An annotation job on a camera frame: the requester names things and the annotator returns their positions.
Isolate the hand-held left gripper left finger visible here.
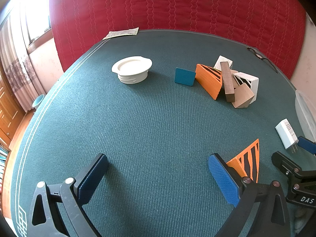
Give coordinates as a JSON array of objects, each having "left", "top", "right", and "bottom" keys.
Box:
[{"left": 26, "top": 153, "right": 109, "bottom": 237}]

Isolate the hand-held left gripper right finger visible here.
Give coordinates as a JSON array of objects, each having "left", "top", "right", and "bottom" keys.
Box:
[{"left": 208, "top": 153, "right": 293, "bottom": 237}]

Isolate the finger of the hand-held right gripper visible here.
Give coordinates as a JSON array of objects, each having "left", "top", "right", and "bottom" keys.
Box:
[
  {"left": 272, "top": 151, "right": 303, "bottom": 181},
  {"left": 297, "top": 136, "right": 316, "bottom": 155}
]

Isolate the white power adapter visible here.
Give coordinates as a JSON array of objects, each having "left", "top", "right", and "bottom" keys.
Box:
[{"left": 275, "top": 118, "right": 300, "bottom": 155}]

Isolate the clear plastic basin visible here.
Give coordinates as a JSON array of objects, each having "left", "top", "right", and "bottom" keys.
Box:
[{"left": 295, "top": 89, "right": 316, "bottom": 144}]

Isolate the orange striped wedge block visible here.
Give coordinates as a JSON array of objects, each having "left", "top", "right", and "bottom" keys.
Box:
[
  {"left": 226, "top": 139, "right": 260, "bottom": 183},
  {"left": 195, "top": 64, "right": 225, "bottom": 101}
]

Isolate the tan wooden block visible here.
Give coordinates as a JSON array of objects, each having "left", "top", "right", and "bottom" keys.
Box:
[{"left": 231, "top": 83, "right": 255, "bottom": 109}]

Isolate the green ribbed table mat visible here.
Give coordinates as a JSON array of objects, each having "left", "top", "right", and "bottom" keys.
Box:
[{"left": 10, "top": 29, "right": 311, "bottom": 237}]

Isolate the white striped wedge block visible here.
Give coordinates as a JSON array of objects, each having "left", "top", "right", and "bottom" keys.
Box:
[
  {"left": 232, "top": 71, "right": 259, "bottom": 102},
  {"left": 213, "top": 55, "right": 234, "bottom": 71}
]

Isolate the teal waste bin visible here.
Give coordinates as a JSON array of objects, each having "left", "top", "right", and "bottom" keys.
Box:
[{"left": 32, "top": 95, "right": 45, "bottom": 109}]

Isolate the row of books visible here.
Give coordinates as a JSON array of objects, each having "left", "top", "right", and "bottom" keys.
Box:
[{"left": 0, "top": 141, "right": 11, "bottom": 190}]

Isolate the dark brown wooden block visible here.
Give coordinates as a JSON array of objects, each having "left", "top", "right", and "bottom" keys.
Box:
[{"left": 220, "top": 61, "right": 235, "bottom": 103}]

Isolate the wooden cabinet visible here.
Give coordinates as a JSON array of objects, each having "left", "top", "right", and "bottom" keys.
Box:
[{"left": 0, "top": 70, "right": 25, "bottom": 150}]

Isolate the blue rectangular card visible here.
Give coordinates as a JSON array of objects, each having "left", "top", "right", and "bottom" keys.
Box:
[{"left": 174, "top": 68, "right": 196, "bottom": 87}]

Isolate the beige patterned curtain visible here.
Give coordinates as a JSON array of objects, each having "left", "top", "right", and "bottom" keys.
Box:
[{"left": 0, "top": 10, "right": 48, "bottom": 114}]

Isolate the white paper sheet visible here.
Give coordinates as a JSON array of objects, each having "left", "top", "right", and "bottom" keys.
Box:
[{"left": 102, "top": 27, "right": 139, "bottom": 40}]

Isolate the window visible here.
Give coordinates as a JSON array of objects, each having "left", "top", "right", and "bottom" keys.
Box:
[{"left": 18, "top": 0, "right": 53, "bottom": 48}]

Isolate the red quilted blanket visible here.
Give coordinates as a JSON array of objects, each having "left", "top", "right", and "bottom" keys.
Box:
[{"left": 49, "top": 0, "right": 308, "bottom": 80}]

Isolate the black cable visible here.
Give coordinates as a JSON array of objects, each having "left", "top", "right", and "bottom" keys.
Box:
[{"left": 246, "top": 47, "right": 278, "bottom": 74}]

